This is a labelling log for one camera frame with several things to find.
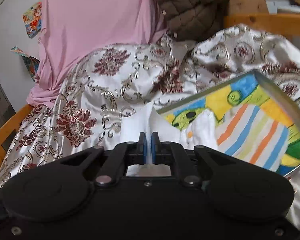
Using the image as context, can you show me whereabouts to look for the white cloth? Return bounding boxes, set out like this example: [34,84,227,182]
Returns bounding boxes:
[119,102,181,177]

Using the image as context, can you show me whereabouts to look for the white fluffy sock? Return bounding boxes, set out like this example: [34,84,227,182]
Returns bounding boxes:
[179,109,218,150]

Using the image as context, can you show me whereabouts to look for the striped colourful towel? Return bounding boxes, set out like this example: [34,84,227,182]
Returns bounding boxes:
[215,104,288,172]

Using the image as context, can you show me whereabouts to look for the metal tray with frog picture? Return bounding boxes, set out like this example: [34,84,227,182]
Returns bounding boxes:
[159,70,300,177]

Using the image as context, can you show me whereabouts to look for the floral satin bedspread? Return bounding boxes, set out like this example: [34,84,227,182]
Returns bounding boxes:
[0,23,300,230]

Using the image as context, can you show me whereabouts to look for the colourful kite poster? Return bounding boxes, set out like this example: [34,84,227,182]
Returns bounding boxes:
[10,46,40,82]

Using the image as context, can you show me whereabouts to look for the pink hanging sheet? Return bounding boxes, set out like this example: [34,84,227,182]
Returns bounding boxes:
[27,0,166,108]

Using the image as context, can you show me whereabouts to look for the brown quilted jacket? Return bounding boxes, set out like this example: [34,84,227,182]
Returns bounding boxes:
[155,0,229,42]

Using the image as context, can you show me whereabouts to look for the cartoon girl poster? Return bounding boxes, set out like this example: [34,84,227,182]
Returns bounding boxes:
[22,1,42,38]

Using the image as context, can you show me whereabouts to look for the wooden bed frame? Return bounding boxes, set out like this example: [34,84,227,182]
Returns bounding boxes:
[0,13,300,166]

